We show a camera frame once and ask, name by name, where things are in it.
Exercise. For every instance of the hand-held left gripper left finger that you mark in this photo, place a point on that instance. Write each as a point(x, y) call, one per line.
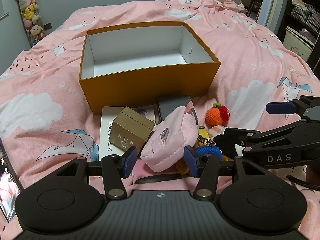
point(129, 162)

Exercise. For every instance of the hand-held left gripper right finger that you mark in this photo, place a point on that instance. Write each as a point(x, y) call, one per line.
point(190, 162)

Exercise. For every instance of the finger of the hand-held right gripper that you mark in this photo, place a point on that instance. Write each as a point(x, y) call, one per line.
point(246, 136)
point(280, 107)

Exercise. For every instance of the black and white plush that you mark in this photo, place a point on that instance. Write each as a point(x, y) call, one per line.
point(225, 145)

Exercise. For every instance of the pink fabric pouch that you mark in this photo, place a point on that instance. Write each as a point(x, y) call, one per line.
point(172, 136)

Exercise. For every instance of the orange cardboard box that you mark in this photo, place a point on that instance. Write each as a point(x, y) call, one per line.
point(150, 87)

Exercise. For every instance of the yellow-brown plush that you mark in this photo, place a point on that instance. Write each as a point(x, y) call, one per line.
point(182, 167)

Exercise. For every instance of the blue plush ball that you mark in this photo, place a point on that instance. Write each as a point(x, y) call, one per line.
point(208, 152)

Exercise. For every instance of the pink striped plush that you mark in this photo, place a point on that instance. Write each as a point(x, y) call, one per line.
point(216, 130)

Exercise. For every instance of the small gold box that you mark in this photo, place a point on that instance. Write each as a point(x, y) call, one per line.
point(130, 128)

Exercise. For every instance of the white booklet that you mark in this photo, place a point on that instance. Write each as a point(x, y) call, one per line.
point(106, 132)

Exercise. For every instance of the crocheted orange fruit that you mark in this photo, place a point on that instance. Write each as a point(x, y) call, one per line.
point(213, 116)

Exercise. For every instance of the pink printed blanket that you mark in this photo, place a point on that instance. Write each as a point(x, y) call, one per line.
point(250, 62)

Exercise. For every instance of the grey box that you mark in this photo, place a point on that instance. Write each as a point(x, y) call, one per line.
point(172, 107)

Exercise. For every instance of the cream storage box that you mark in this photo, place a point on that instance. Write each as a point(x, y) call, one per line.
point(297, 43)

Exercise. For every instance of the checkered storage bin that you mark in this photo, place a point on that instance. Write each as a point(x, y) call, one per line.
point(300, 14)
point(314, 23)

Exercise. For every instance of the dark chair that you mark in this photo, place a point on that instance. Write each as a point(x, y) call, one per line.
point(255, 5)

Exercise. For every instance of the white crumpled cloth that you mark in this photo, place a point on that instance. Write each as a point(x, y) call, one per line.
point(241, 7)

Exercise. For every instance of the tube of plush toys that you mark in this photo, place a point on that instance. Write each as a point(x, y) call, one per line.
point(30, 11)

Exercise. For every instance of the white door frame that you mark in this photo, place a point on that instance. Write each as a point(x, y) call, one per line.
point(268, 2)

